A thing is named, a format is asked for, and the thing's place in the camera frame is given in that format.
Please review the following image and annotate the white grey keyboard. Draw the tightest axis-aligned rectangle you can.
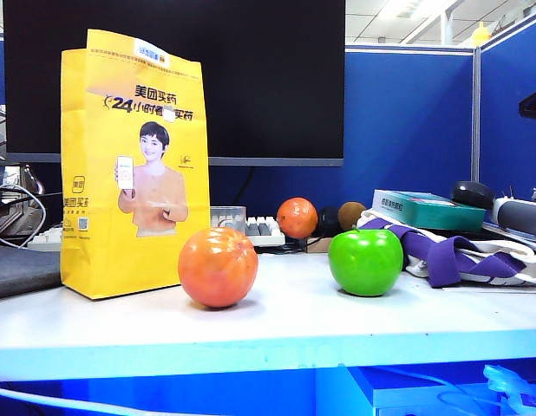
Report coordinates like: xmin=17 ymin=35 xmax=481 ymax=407
xmin=26 ymin=215 xmax=286 ymax=252

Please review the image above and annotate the white purple cloth bag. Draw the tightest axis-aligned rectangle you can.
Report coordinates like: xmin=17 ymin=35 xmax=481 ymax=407
xmin=356 ymin=207 xmax=536 ymax=289

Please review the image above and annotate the large orange fruit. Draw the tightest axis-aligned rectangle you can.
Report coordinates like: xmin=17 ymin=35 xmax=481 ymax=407
xmin=178 ymin=226 xmax=259 ymax=309

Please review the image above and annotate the teal white box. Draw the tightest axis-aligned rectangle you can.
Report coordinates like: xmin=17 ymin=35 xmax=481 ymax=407
xmin=371 ymin=188 xmax=487 ymax=231

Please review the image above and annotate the small orange fruit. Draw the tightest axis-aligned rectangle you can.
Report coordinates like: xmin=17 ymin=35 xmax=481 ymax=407
xmin=276 ymin=197 xmax=319 ymax=240

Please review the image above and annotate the dark grey mat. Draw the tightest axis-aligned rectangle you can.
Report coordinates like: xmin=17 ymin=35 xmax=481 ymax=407
xmin=0 ymin=243 xmax=64 ymax=302

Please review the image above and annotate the yellow printed paper bag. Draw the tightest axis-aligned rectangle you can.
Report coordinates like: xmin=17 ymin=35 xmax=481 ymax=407
xmin=60 ymin=29 xmax=212 ymax=301

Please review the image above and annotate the black dark ball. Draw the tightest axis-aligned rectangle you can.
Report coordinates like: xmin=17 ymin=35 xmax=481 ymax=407
xmin=316 ymin=205 xmax=342 ymax=237

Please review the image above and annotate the green apple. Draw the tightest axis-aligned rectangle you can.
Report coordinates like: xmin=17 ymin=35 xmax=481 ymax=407
xmin=328 ymin=228 xmax=404 ymax=298

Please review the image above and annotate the grey white cylindrical device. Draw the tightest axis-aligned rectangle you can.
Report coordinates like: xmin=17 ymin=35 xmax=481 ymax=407
xmin=490 ymin=186 xmax=536 ymax=239

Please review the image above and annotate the black round object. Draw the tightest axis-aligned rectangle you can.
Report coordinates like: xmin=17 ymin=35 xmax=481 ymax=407
xmin=449 ymin=180 xmax=496 ymax=211

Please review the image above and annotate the black computer monitor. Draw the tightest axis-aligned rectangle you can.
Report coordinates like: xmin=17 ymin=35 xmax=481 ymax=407
xmin=2 ymin=0 xmax=347 ymax=168

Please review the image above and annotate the clear plastic container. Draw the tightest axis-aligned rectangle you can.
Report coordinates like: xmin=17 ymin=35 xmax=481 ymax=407
xmin=210 ymin=205 xmax=247 ymax=232

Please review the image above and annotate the yellow bottle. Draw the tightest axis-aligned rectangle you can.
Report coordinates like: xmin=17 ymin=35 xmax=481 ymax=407
xmin=470 ymin=22 xmax=490 ymax=49

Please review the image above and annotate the white cable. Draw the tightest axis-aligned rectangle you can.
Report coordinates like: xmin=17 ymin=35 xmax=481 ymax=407
xmin=0 ymin=184 xmax=48 ymax=250

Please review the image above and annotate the brown kiwi fruit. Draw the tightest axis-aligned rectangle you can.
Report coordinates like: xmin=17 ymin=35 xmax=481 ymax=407
xmin=337 ymin=201 xmax=367 ymax=232

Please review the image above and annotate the blue office partition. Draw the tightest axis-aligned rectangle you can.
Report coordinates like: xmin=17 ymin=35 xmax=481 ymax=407
xmin=0 ymin=19 xmax=536 ymax=218

